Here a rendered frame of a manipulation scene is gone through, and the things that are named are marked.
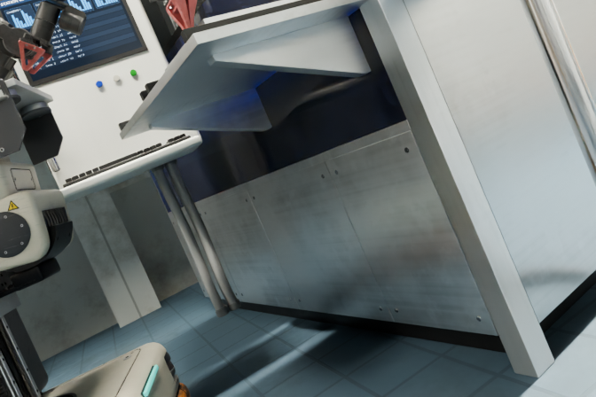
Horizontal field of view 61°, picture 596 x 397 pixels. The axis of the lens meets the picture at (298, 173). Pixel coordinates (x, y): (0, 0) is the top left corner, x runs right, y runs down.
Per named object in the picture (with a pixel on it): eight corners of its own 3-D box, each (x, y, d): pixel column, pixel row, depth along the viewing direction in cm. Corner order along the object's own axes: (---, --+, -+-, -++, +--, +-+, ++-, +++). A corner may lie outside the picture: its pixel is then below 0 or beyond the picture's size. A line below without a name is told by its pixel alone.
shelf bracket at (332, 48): (363, 75, 114) (340, 21, 113) (371, 70, 111) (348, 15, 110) (235, 123, 96) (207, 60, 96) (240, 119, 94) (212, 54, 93)
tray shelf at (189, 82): (261, 91, 168) (258, 86, 167) (398, -11, 107) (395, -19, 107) (121, 140, 143) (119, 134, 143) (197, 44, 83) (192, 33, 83)
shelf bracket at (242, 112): (268, 129, 157) (251, 90, 156) (272, 127, 154) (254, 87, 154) (168, 169, 140) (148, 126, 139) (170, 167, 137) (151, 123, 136)
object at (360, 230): (343, 235, 334) (289, 112, 330) (716, 192, 156) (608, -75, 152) (211, 311, 284) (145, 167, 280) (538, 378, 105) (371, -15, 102)
